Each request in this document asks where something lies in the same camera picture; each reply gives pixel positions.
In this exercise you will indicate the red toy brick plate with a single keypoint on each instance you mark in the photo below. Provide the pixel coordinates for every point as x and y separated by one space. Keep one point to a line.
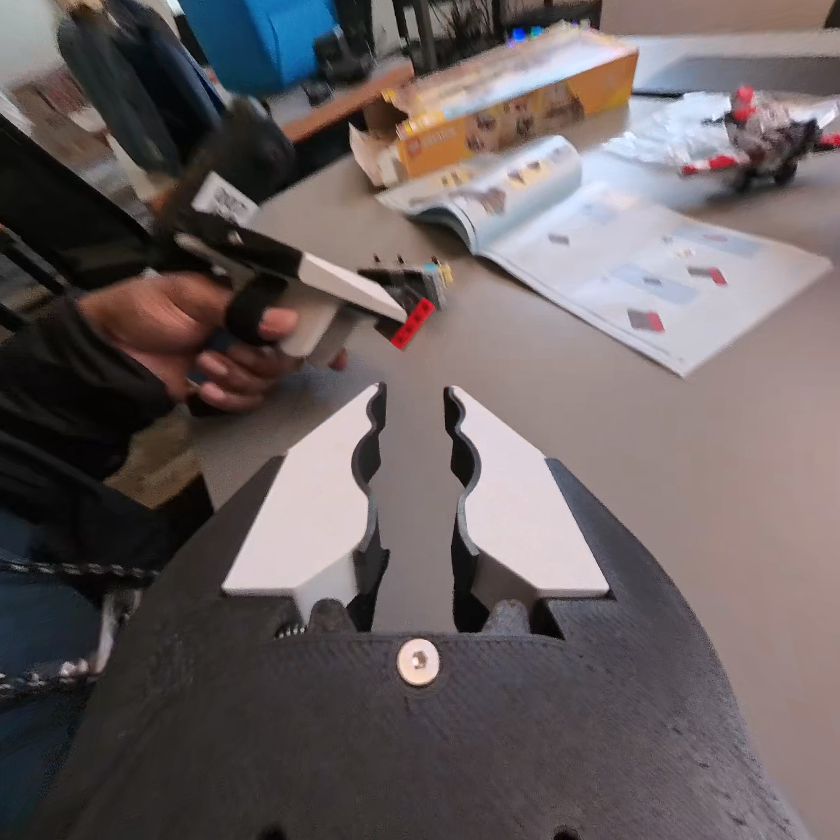
413 325

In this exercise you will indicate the person's left hand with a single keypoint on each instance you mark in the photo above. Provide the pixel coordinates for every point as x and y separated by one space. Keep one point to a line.
157 315

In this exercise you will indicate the grey desk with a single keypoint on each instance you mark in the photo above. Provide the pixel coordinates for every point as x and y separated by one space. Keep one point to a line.
656 492

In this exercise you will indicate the clear plastic bag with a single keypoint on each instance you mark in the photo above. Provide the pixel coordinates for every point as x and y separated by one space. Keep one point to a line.
656 138

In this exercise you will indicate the red white toy airplane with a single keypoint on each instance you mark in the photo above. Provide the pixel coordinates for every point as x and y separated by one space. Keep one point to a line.
768 138

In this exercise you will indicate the black toy vehicle chassis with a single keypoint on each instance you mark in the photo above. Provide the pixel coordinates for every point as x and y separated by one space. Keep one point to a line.
426 279

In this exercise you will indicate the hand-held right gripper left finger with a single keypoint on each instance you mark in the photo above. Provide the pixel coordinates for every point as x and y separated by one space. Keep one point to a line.
295 525

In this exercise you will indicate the dark backpack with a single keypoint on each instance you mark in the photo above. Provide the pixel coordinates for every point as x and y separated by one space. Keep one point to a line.
131 85

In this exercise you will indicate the yellow toy set box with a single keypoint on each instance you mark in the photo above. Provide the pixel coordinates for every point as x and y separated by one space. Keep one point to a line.
525 85

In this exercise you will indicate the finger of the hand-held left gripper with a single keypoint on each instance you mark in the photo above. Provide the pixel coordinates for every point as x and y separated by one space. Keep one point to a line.
341 282

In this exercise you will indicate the black device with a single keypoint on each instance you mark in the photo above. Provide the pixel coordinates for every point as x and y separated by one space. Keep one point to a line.
341 59

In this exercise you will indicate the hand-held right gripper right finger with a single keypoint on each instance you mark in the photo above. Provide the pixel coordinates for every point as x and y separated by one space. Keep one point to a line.
531 525

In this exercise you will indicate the person's torso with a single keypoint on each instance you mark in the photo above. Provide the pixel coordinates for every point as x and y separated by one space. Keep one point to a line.
39 623

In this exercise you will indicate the person's left forearm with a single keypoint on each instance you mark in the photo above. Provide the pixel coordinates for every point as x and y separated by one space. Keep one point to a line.
65 394

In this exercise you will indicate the blue felt tote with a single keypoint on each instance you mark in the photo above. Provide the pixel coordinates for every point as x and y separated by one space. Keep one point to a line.
262 39

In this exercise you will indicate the wooden side table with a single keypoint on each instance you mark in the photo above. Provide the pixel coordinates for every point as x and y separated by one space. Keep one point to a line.
341 105

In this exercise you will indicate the dark grey flat panel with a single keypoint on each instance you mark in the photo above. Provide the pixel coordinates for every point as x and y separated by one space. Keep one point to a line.
735 72

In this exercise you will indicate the toy instruction booklet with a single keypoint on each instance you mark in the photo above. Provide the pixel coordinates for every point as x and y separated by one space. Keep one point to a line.
590 275

